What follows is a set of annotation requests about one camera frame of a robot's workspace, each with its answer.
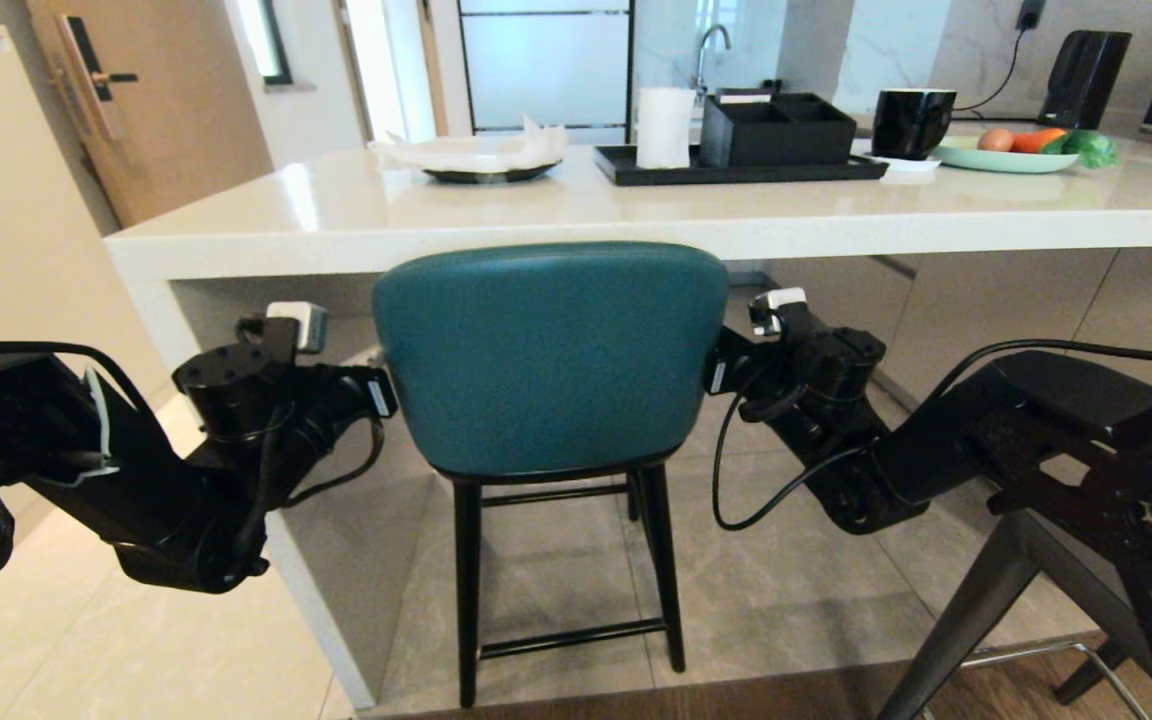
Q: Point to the beige cabinet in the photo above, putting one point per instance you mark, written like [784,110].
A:
[6,200]

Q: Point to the white coaster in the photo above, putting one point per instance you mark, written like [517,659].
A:
[901,163]

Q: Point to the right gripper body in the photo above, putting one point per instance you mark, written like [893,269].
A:
[761,365]

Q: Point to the wooden door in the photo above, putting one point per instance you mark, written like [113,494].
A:
[186,100]

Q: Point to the black countertop appliance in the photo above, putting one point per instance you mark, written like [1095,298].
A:
[1086,78]

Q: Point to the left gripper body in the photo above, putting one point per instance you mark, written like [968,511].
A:
[336,400]

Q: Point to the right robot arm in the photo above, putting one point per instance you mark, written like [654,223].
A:
[1036,420]

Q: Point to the frosted glass door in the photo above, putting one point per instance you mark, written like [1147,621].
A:
[546,65]

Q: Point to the pale green plate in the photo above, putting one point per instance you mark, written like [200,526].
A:
[996,158]

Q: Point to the black metal stool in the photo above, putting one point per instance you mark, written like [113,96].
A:
[976,600]

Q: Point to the white kitchen counter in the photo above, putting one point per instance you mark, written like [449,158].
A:
[356,215]

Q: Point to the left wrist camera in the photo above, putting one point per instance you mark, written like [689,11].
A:
[301,322]

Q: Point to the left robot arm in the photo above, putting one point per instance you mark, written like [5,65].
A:
[156,500]

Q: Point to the window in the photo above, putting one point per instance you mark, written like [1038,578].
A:
[269,40]

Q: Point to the black tray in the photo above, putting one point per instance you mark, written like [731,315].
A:
[736,170]

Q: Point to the white paper roll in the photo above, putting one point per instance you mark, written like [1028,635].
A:
[664,125]

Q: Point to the white paper napkin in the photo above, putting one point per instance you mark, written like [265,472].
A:
[476,150]

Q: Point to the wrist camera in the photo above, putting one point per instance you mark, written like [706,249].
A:
[301,322]
[784,298]

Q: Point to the green leafy vegetable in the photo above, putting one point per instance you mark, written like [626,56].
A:
[1091,148]

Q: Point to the black organizer box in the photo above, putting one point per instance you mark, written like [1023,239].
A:
[776,130]

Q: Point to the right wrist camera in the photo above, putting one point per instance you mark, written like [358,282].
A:
[784,298]

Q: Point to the chrome faucet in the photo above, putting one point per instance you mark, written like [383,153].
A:
[704,55]

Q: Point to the teal bar stool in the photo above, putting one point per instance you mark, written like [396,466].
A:
[551,360]

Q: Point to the brown egg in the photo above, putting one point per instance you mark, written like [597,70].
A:
[995,139]

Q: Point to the black mug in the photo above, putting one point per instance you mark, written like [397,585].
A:
[911,120]

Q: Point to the orange carrot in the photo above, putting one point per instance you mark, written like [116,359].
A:
[1038,140]

